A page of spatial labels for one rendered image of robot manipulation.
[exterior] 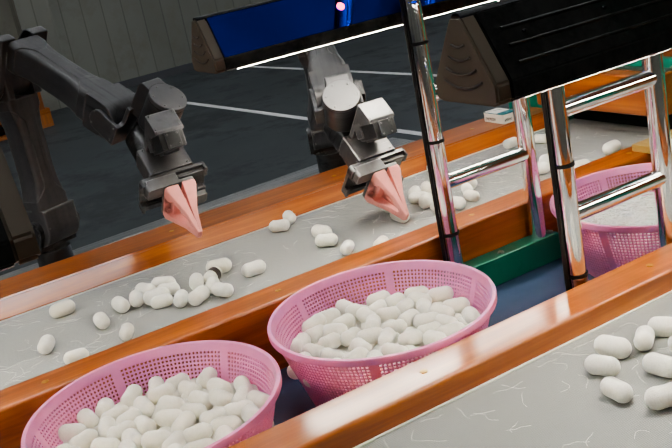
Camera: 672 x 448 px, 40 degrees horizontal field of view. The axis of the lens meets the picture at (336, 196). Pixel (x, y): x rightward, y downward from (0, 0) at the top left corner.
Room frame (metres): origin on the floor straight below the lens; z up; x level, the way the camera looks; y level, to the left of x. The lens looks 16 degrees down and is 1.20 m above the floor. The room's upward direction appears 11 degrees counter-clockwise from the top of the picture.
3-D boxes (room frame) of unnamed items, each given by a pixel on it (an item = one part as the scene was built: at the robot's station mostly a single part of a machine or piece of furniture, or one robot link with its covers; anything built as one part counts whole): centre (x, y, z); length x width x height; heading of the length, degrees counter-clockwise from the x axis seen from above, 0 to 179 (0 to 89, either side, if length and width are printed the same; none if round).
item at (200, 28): (1.36, -0.14, 1.08); 0.62 x 0.08 x 0.07; 117
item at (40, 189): (1.57, 0.50, 0.92); 0.07 x 0.06 x 0.33; 142
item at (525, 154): (1.29, -0.17, 0.90); 0.20 x 0.19 x 0.45; 117
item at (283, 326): (0.99, -0.03, 0.72); 0.27 x 0.27 x 0.10
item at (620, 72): (1.62, -0.51, 0.83); 0.30 x 0.06 x 0.07; 27
